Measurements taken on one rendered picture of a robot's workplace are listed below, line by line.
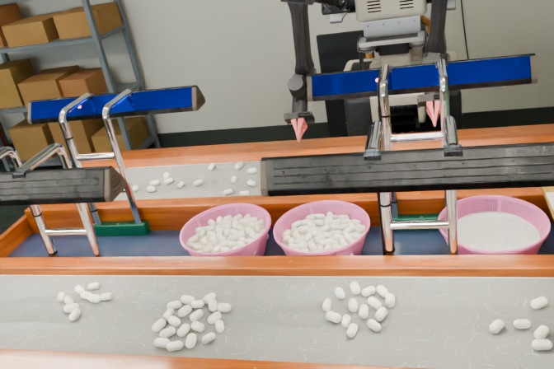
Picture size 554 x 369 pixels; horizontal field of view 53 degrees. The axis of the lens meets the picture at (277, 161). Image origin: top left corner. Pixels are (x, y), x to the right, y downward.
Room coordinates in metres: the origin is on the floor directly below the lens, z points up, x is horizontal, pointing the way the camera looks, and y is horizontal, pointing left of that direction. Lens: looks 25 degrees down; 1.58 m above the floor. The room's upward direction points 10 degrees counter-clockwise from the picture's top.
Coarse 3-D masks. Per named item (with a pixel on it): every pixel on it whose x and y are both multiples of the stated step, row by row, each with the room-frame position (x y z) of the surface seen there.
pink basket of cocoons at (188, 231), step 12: (228, 204) 1.52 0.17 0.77; (240, 204) 1.51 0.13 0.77; (252, 204) 1.49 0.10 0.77; (204, 216) 1.50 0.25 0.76; (252, 216) 1.48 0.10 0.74; (264, 216) 1.44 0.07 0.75; (192, 228) 1.45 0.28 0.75; (180, 240) 1.36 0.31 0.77; (264, 240) 1.33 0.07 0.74; (192, 252) 1.29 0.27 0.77; (228, 252) 1.26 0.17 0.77; (240, 252) 1.27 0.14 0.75; (252, 252) 1.30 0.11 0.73; (264, 252) 1.36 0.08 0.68
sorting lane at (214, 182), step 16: (144, 176) 1.91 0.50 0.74; (160, 176) 1.89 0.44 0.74; (176, 176) 1.86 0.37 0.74; (192, 176) 1.84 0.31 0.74; (208, 176) 1.81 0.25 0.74; (224, 176) 1.79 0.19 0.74; (240, 176) 1.77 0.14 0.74; (256, 176) 1.74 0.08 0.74; (144, 192) 1.78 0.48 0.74; (160, 192) 1.76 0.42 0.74; (176, 192) 1.73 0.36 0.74; (192, 192) 1.71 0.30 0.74; (208, 192) 1.69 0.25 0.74; (256, 192) 1.63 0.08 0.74
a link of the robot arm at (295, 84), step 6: (294, 78) 1.90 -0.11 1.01; (300, 78) 1.90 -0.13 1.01; (288, 84) 1.89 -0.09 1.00; (294, 84) 1.88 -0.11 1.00; (300, 84) 1.88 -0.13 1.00; (306, 84) 1.94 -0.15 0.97; (294, 90) 1.87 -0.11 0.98; (300, 90) 1.87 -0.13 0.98; (294, 96) 1.90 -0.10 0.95; (300, 96) 1.90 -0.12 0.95
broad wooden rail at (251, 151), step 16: (480, 128) 1.75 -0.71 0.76; (496, 128) 1.72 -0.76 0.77; (512, 128) 1.70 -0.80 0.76; (528, 128) 1.68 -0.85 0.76; (544, 128) 1.66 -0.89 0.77; (224, 144) 2.03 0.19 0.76; (240, 144) 2.00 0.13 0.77; (256, 144) 1.97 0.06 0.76; (272, 144) 1.94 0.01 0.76; (288, 144) 1.91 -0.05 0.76; (304, 144) 1.89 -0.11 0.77; (320, 144) 1.86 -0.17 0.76; (336, 144) 1.83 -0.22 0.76; (352, 144) 1.81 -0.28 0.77; (400, 144) 1.74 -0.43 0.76; (416, 144) 1.72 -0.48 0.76; (432, 144) 1.71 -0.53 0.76; (464, 144) 1.67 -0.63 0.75; (480, 144) 1.65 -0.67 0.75; (496, 144) 1.64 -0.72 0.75; (96, 160) 2.11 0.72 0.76; (112, 160) 2.08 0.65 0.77; (128, 160) 2.05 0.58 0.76; (144, 160) 2.03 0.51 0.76; (160, 160) 2.00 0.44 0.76; (176, 160) 1.98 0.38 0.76; (192, 160) 1.96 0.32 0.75; (208, 160) 1.94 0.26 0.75; (224, 160) 1.92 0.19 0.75; (240, 160) 1.90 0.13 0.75; (256, 160) 1.87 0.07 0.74
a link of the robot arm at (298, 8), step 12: (288, 0) 1.86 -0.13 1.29; (300, 0) 1.85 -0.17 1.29; (312, 0) 1.83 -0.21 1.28; (300, 12) 1.85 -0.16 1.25; (300, 24) 1.87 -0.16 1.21; (300, 36) 1.89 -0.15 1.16; (300, 48) 1.91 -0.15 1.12; (300, 60) 1.93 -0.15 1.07; (300, 72) 1.96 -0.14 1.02; (312, 72) 1.96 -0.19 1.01
